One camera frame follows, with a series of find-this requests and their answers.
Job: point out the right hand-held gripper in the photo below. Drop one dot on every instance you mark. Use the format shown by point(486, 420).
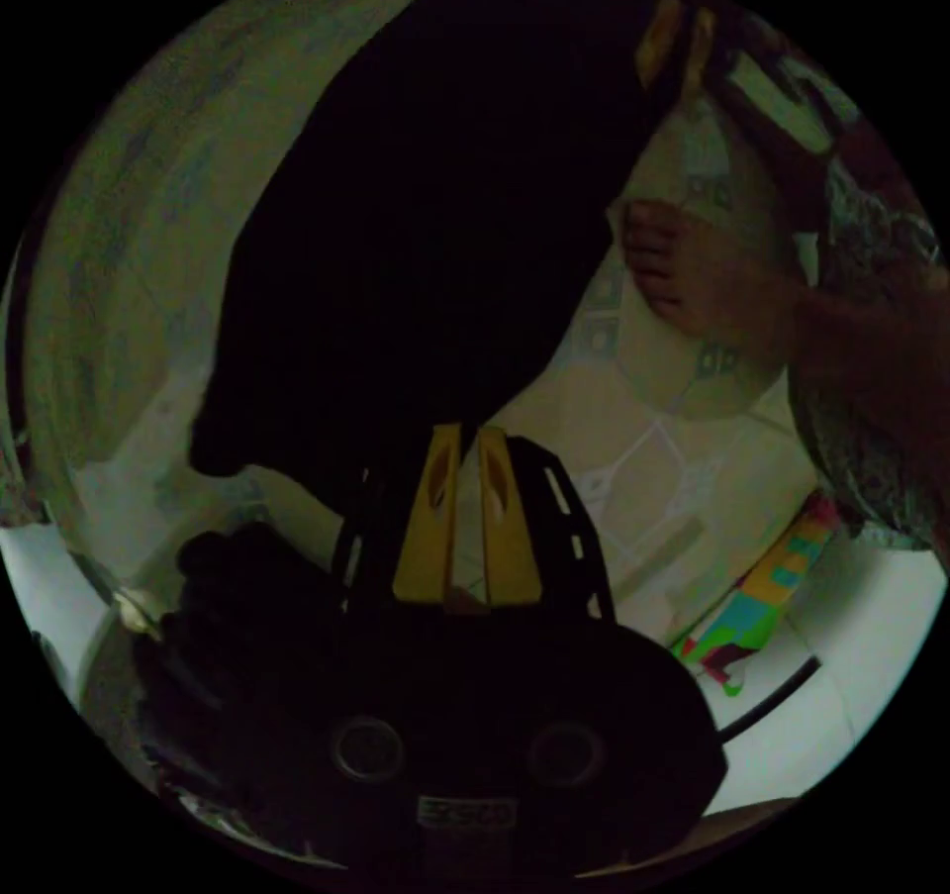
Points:
point(779, 96)

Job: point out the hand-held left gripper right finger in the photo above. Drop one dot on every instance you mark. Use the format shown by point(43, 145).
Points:
point(511, 545)

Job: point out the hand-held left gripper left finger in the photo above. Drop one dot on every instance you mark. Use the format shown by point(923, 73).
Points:
point(424, 537)

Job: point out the black shorts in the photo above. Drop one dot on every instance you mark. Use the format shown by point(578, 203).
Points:
point(445, 203)

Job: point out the person's right hand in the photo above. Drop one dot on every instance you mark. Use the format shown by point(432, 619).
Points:
point(805, 196)

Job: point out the colourful patterned mat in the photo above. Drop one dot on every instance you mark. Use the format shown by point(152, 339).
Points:
point(764, 597)

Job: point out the bed with woven mat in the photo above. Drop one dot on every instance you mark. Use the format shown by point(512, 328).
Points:
point(141, 196)

